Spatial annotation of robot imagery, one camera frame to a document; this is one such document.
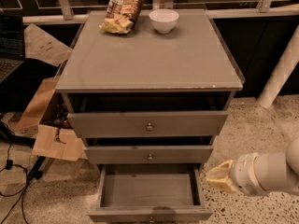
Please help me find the open cardboard box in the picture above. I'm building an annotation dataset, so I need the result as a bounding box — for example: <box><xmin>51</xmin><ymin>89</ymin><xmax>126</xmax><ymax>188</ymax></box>
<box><xmin>17</xmin><ymin>23</ymin><xmax>86</xmax><ymax>161</ymax></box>

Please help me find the black laptop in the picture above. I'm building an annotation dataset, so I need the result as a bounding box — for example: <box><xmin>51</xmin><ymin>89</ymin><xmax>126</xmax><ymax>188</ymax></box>
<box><xmin>0</xmin><ymin>14</ymin><xmax>25</xmax><ymax>82</ymax></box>

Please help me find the grey drawer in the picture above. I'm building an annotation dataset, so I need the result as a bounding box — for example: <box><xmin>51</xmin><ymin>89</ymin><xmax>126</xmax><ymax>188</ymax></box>
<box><xmin>89</xmin><ymin>164</ymin><xmax>212</xmax><ymax>224</ymax></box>
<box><xmin>67</xmin><ymin>111</ymin><xmax>228</xmax><ymax>138</ymax></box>
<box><xmin>85</xmin><ymin>146</ymin><xmax>213</xmax><ymax>164</ymax></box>

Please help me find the grey middle drawer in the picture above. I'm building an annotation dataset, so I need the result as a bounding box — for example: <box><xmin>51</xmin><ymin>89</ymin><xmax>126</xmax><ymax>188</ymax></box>
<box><xmin>85</xmin><ymin>146</ymin><xmax>213</xmax><ymax>164</ymax></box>

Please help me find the grey bottom drawer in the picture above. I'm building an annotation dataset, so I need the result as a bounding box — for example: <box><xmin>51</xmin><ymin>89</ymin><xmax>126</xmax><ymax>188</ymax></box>
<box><xmin>89</xmin><ymin>164</ymin><xmax>212</xmax><ymax>224</ymax></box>

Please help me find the black floor cable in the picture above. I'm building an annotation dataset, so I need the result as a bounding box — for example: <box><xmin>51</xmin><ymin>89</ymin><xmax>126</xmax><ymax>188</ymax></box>
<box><xmin>0</xmin><ymin>121</ymin><xmax>44</xmax><ymax>224</ymax></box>

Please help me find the grey three-drawer cabinet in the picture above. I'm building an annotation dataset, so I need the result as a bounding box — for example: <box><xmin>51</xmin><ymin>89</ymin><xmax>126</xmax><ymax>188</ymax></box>
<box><xmin>55</xmin><ymin>8</ymin><xmax>246</xmax><ymax>173</ymax></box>

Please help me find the white ceramic bowl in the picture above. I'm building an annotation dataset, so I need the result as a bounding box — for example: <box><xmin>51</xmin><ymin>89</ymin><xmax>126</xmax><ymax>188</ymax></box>
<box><xmin>149</xmin><ymin>9</ymin><xmax>179</xmax><ymax>34</ymax></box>

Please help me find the white diagonal pole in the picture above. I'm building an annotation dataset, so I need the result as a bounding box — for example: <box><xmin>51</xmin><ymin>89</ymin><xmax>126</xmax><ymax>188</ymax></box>
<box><xmin>257</xmin><ymin>25</ymin><xmax>299</xmax><ymax>108</ymax></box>

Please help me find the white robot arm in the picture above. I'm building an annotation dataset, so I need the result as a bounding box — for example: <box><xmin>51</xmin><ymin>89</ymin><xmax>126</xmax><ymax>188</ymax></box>
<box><xmin>206</xmin><ymin>138</ymin><xmax>299</xmax><ymax>196</ymax></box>

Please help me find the brown chip bag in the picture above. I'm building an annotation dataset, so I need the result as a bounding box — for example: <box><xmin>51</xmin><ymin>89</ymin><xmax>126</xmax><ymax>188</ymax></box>
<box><xmin>99</xmin><ymin>0</ymin><xmax>144</xmax><ymax>35</ymax></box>

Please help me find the grey top drawer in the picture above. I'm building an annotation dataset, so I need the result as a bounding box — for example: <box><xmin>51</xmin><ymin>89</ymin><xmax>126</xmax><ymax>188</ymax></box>
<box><xmin>67</xmin><ymin>111</ymin><xmax>228</xmax><ymax>138</ymax></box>

